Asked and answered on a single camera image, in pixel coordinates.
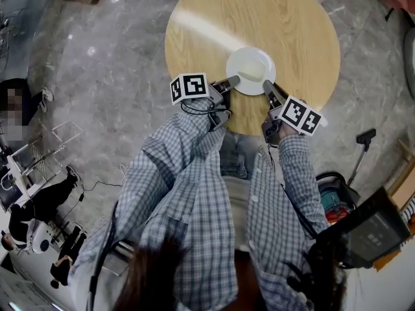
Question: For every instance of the black screen device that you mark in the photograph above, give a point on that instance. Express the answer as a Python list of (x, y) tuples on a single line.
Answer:
[(373, 232)]

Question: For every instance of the person's left forearm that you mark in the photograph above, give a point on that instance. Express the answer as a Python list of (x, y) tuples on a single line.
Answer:
[(184, 128)]

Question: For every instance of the person's legs in blue jeans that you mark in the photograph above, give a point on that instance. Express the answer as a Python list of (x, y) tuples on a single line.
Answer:
[(238, 154)]

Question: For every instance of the round wooden table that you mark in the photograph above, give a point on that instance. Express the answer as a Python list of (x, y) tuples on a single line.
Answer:
[(291, 28)]

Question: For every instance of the pale food block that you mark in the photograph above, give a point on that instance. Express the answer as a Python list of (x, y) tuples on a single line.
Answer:
[(251, 71)]

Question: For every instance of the striped grey device box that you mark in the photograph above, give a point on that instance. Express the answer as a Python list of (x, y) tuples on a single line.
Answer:
[(124, 248)]

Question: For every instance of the person's torso in plaid shirt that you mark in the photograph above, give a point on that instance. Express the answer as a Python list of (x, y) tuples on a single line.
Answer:
[(201, 222)]

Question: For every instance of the white round plate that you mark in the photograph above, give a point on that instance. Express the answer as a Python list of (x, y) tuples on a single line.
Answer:
[(259, 87)]

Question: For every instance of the orange fabric item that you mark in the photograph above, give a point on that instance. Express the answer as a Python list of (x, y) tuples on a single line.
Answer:
[(387, 261)]

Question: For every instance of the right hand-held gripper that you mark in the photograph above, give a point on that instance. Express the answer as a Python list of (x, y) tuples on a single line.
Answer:
[(301, 115)]

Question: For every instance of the white rounded machine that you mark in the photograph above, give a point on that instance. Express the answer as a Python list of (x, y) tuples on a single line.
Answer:
[(40, 235)]

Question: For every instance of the light wooden chair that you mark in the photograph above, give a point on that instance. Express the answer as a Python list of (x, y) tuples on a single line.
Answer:
[(402, 186)]

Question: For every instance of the white round pet bed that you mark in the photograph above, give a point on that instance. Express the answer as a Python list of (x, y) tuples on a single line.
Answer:
[(410, 63)]

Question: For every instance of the striped cloth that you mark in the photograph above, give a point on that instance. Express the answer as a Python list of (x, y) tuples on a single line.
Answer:
[(409, 209)]

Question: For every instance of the person's right forearm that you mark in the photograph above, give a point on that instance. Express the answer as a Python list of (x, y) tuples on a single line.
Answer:
[(296, 160)]

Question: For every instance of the teal and red vacuum cleaner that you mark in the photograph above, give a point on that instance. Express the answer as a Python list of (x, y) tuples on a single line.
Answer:
[(330, 202)]

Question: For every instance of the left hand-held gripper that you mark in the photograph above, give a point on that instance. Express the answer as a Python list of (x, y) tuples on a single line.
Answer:
[(189, 87)]

